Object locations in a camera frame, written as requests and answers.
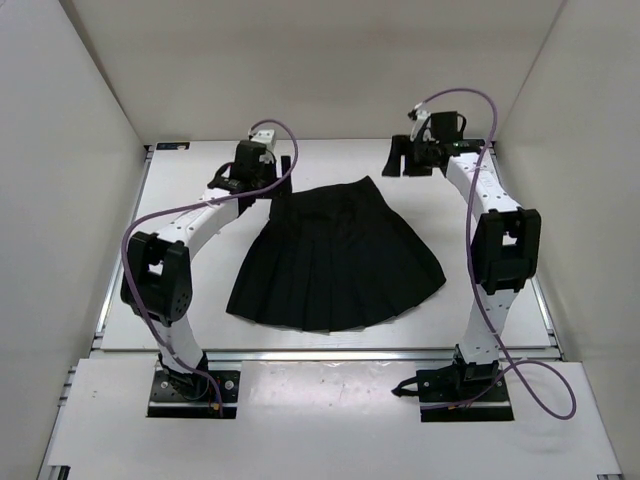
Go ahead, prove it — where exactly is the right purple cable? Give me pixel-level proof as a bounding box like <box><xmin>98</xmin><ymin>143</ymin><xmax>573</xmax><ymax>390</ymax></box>
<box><xmin>414</xmin><ymin>87</ymin><xmax>577</xmax><ymax>420</ymax></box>

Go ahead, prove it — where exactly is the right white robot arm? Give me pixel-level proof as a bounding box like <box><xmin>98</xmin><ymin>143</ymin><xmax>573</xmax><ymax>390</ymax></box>
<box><xmin>383</xmin><ymin>107</ymin><xmax>541</xmax><ymax>401</ymax></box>

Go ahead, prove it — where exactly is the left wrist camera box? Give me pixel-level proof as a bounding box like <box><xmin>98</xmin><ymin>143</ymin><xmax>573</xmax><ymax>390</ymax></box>
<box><xmin>249</xmin><ymin>129</ymin><xmax>277</xmax><ymax>151</ymax></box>

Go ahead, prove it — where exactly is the left blue corner label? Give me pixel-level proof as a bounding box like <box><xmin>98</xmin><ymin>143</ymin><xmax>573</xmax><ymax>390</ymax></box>
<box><xmin>155</xmin><ymin>142</ymin><xmax>190</xmax><ymax>151</ymax></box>

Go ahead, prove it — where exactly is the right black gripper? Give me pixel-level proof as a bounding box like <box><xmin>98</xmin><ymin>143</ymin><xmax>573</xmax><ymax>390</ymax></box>
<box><xmin>383</xmin><ymin>137</ymin><xmax>437</xmax><ymax>180</ymax></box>

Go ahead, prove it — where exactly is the purple cable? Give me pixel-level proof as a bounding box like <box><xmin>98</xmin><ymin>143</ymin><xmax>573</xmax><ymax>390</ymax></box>
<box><xmin>414</xmin><ymin>87</ymin><xmax>577</xmax><ymax>420</ymax></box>
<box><xmin>121</xmin><ymin>118</ymin><xmax>299</xmax><ymax>415</ymax></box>

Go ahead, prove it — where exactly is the black pleated skirt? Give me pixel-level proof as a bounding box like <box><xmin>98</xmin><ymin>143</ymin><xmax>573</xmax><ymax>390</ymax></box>
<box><xmin>226</xmin><ymin>177</ymin><xmax>446</xmax><ymax>332</ymax></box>

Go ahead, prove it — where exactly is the aluminium table rail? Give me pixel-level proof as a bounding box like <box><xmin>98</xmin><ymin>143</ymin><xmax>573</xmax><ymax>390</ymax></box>
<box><xmin>92</xmin><ymin>347</ymin><xmax>561</xmax><ymax>362</ymax></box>

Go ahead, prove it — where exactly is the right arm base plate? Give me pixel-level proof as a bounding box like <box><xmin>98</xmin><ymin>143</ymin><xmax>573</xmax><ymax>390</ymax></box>
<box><xmin>391</xmin><ymin>365</ymin><xmax>515</xmax><ymax>423</ymax></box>

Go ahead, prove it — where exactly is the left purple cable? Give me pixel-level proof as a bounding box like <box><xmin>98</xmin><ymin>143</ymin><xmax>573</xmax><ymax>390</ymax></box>
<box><xmin>121</xmin><ymin>118</ymin><xmax>299</xmax><ymax>415</ymax></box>

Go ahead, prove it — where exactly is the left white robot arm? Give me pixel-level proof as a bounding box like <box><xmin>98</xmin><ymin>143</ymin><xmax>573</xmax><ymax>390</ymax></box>
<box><xmin>120</xmin><ymin>130</ymin><xmax>291</xmax><ymax>404</ymax></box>

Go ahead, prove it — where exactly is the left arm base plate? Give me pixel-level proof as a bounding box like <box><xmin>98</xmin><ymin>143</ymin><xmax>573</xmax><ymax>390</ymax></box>
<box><xmin>147</xmin><ymin>362</ymin><xmax>241</xmax><ymax>420</ymax></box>

